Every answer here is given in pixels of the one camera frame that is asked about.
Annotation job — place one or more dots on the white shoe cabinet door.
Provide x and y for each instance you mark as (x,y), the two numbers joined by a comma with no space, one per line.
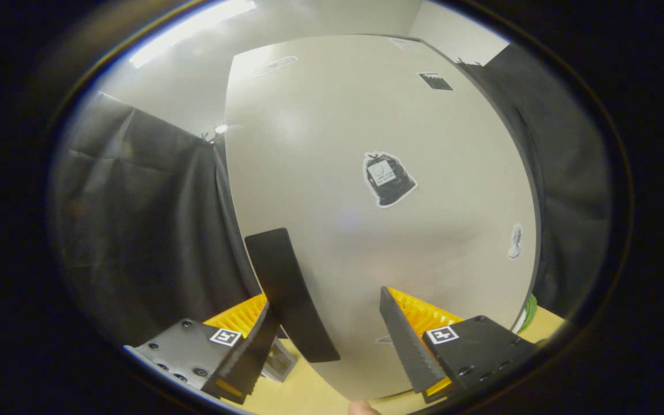
(338,144)

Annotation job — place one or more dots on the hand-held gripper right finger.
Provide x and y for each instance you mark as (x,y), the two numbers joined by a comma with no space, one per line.
(410,346)

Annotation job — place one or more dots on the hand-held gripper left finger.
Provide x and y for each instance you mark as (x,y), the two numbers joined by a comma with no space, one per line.
(251,357)

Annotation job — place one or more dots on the small printed card stand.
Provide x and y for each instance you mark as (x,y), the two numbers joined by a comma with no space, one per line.
(280,362)

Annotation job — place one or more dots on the black cloth clip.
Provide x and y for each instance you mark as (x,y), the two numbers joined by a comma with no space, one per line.
(467,61)

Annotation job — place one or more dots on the black backdrop cloth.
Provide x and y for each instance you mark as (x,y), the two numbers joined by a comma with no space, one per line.
(136,230)

